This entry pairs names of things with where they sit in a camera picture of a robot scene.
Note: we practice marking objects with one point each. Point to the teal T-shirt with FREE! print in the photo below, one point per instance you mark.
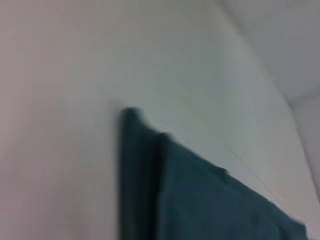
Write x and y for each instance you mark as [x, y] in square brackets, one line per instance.
[200, 200]

